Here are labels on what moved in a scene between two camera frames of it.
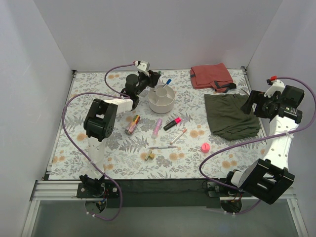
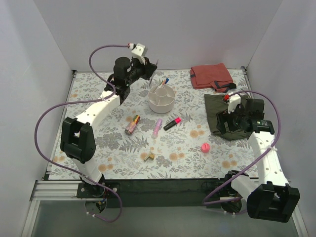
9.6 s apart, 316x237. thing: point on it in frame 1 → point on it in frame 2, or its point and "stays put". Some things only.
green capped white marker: (155, 88) → (158, 86)
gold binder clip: (148, 155) stays put
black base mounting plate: (160, 194) stays put
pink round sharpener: (205, 147) stays put
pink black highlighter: (176, 121) stays put
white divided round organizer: (161, 99) stays put
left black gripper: (150, 79) → (150, 69)
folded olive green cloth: (227, 120) stays put
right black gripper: (255, 103) → (224, 122)
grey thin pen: (170, 146) → (151, 78)
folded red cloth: (215, 76) stays put
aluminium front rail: (56, 190) stays put
